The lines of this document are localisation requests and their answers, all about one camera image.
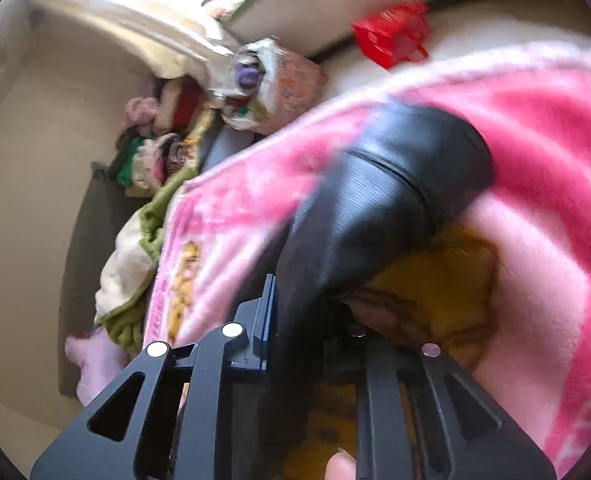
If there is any black leather jacket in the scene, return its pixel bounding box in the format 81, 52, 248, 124
254, 101, 495, 480

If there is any pile of mixed clothes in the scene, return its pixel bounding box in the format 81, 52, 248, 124
106, 76, 222, 200

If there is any person's right hand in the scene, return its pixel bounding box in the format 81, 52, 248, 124
325, 448, 356, 480

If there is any lilac quilted duvet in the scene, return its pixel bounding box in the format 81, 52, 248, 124
64, 326, 130, 406

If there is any green and cream blanket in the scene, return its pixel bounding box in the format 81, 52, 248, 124
94, 167, 198, 356

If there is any pink cartoon fleece blanket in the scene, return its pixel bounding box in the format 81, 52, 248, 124
143, 42, 591, 476

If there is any dark grey headboard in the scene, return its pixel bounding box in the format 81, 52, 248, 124
58, 162, 144, 399

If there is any purple cloth bundle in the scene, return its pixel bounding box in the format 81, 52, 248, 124
234, 58, 265, 92

